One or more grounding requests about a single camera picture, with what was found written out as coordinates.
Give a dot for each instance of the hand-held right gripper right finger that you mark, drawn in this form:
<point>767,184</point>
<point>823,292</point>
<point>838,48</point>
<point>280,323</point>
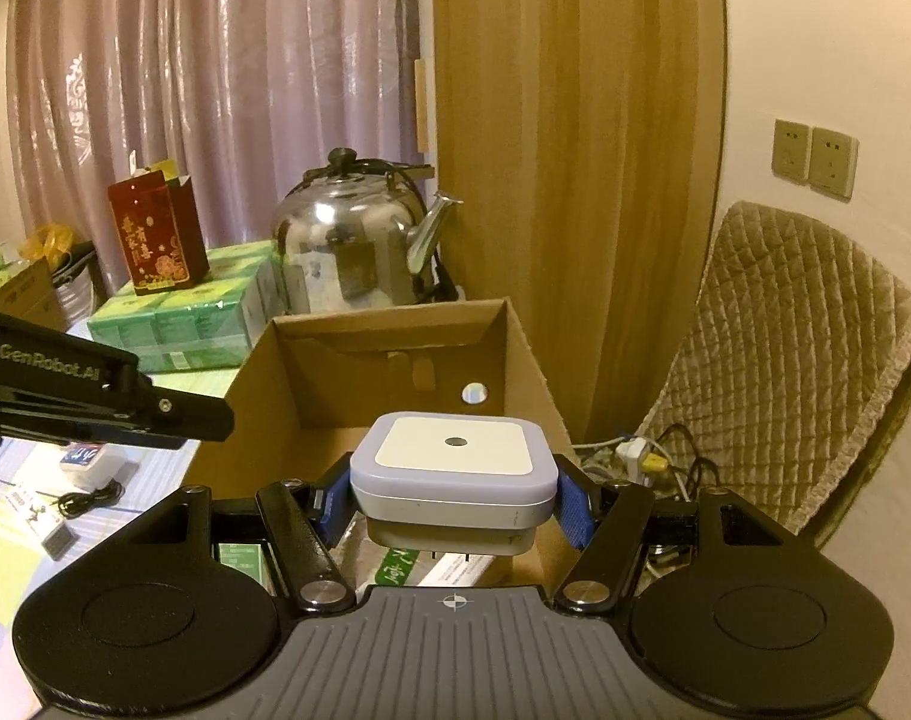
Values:
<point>575,515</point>

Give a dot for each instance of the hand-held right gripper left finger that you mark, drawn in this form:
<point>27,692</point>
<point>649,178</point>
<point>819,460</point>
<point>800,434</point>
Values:
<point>335,508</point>

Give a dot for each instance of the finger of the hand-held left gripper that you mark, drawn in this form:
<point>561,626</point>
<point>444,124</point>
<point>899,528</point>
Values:
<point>193,420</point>

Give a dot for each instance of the brown cardboard box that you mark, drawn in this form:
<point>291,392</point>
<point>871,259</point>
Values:
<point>305,405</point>

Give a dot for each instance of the white square night light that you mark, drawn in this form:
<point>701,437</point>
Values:
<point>455,465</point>

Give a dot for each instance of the small brown carton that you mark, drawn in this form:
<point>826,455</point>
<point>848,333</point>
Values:
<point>20,296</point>

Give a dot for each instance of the white power plug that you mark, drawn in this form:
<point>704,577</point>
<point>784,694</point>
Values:
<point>631,457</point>

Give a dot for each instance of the yellow power plug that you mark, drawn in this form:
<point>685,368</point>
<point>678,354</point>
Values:
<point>654,465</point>

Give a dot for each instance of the green tissue multipack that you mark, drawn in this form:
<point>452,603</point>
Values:
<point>185,315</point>

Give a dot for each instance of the yellow plastic bag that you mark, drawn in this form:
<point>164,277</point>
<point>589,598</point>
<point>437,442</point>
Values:
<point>44,242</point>

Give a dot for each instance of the white paper packet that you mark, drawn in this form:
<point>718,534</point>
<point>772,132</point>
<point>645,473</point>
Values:
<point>28,510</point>

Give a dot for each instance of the red gift bag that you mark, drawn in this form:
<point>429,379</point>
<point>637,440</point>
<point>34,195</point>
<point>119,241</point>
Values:
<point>159,236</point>

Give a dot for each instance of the small grey box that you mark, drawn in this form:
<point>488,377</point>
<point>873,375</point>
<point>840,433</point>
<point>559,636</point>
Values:
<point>58,544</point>

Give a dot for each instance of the stainless steel kettle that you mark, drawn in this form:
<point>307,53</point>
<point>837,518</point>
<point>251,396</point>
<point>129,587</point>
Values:
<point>350,247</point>

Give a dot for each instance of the beige quilted cushion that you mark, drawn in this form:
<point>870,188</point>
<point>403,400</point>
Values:
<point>785,360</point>

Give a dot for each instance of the pale purple curtain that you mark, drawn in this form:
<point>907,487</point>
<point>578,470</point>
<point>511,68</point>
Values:
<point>215,75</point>

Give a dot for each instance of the tan curtain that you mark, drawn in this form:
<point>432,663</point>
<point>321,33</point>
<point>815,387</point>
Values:
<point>575,165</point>

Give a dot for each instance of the beige wall socket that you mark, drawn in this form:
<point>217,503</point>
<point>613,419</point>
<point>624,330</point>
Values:
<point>832,163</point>
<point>792,151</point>

